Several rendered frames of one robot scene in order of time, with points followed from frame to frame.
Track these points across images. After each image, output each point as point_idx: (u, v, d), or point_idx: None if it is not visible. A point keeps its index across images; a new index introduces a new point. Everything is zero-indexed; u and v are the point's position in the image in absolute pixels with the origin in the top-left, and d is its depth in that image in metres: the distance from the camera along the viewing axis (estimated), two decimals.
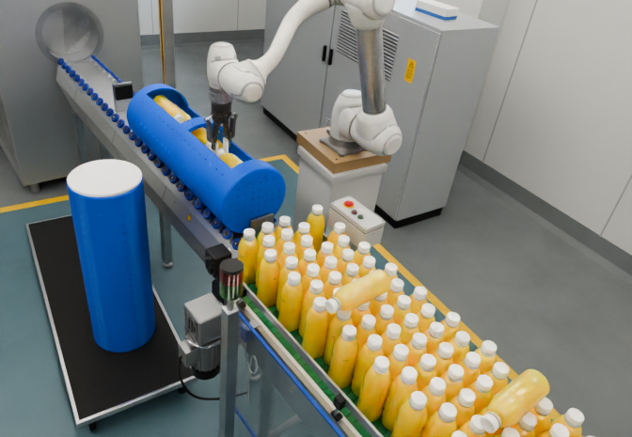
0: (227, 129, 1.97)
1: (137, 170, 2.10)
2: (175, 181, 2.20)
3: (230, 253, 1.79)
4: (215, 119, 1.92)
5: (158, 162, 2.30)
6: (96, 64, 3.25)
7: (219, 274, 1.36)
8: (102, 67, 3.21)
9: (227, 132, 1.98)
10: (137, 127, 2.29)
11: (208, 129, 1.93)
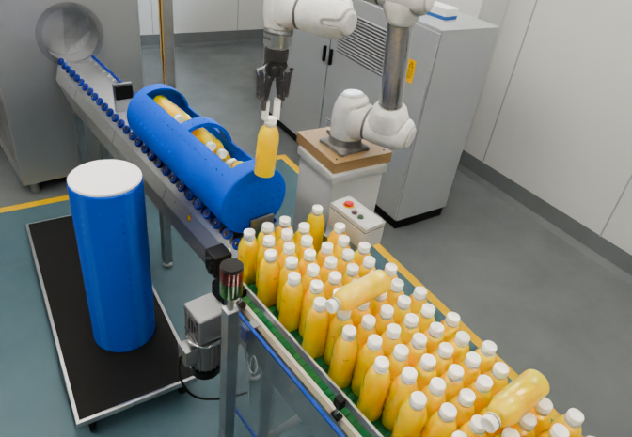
0: (280, 85, 1.64)
1: (137, 170, 2.10)
2: (175, 181, 2.20)
3: (230, 253, 1.79)
4: (269, 70, 1.59)
5: (158, 162, 2.30)
6: (96, 64, 3.25)
7: (219, 274, 1.36)
8: (102, 67, 3.21)
9: (280, 88, 1.65)
10: (137, 127, 2.29)
11: (260, 82, 1.59)
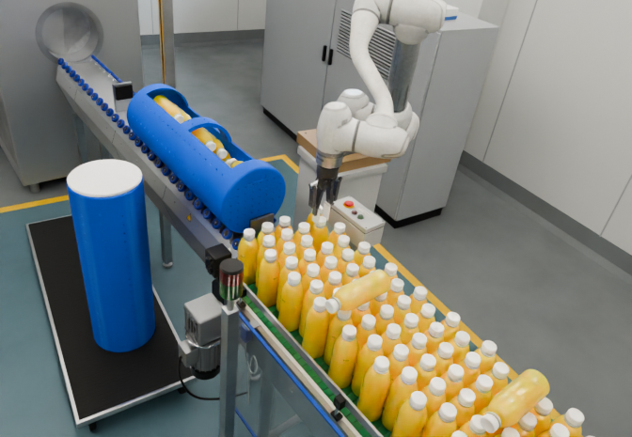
0: (330, 193, 1.78)
1: (137, 170, 2.10)
2: (175, 181, 2.20)
3: (230, 253, 1.79)
4: (321, 184, 1.72)
5: (158, 162, 2.30)
6: (96, 64, 3.25)
7: (219, 274, 1.36)
8: (102, 67, 3.21)
9: (330, 195, 1.78)
10: (137, 127, 2.29)
11: (312, 195, 1.73)
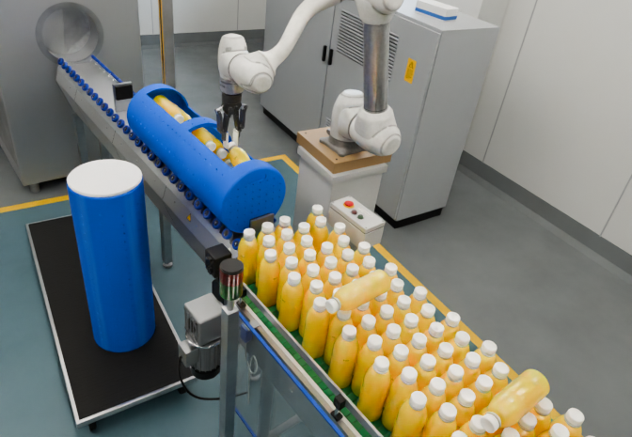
0: (237, 119, 2.00)
1: (137, 170, 2.10)
2: (175, 181, 2.20)
3: (230, 253, 1.79)
4: (226, 110, 1.95)
5: (158, 162, 2.30)
6: (96, 64, 3.25)
7: (219, 274, 1.36)
8: (102, 67, 3.21)
9: (237, 122, 2.01)
10: (137, 127, 2.29)
11: (218, 119, 1.95)
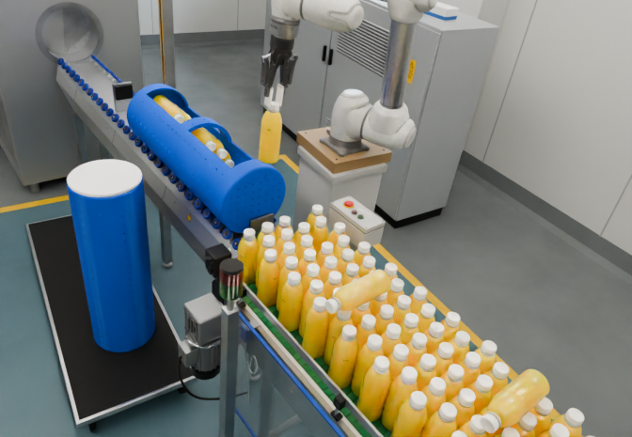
0: (284, 72, 1.67)
1: (137, 170, 2.10)
2: (175, 181, 2.20)
3: (230, 253, 1.79)
4: (274, 58, 1.62)
5: (158, 162, 2.30)
6: (96, 64, 3.25)
7: (219, 274, 1.36)
8: (102, 67, 3.21)
9: (284, 76, 1.68)
10: (137, 127, 2.29)
11: (264, 70, 1.62)
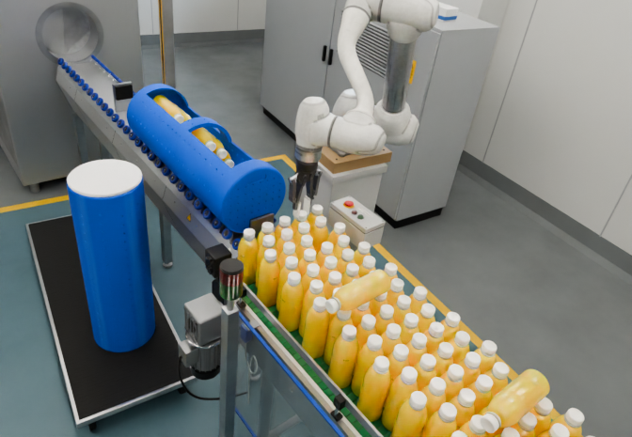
0: (310, 187, 1.80)
1: (137, 170, 2.10)
2: (175, 181, 2.20)
3: (230, 253, 1.79)
4: (300, 179, 1.74)
5: (158, 162, 2.30)
6: (96, 64, 3.25)
7: (219, 274, 1.36)
8: (102, 67, 3.21)
9: (310, 190, 1.80)
10: (137, 127, 2.29)
11: (292, 189, 1.75)
